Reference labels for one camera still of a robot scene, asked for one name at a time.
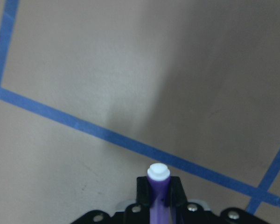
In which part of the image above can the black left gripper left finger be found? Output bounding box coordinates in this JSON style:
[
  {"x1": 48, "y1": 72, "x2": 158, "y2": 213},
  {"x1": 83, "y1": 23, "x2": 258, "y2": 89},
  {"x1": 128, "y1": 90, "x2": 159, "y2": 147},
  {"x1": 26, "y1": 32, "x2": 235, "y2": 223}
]
[{"x1": 73, "y1": 176, "x2": 151, "y2": 224}]

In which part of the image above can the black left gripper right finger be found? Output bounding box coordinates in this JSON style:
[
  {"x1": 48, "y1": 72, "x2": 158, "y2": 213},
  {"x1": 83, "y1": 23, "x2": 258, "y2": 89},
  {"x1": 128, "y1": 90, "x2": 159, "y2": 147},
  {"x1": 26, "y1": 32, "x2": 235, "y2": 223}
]
[{"x1": 169, "y1": 176, "x2": 266, "y2": 224}]

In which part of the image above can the purple pen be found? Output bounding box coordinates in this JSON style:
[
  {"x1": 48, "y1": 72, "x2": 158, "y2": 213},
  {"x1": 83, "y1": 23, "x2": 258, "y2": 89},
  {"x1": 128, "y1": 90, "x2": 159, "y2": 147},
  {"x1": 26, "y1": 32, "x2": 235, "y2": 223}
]
[{"x1": 147, "y1": 163, "x2": 170, "y2": 224}]

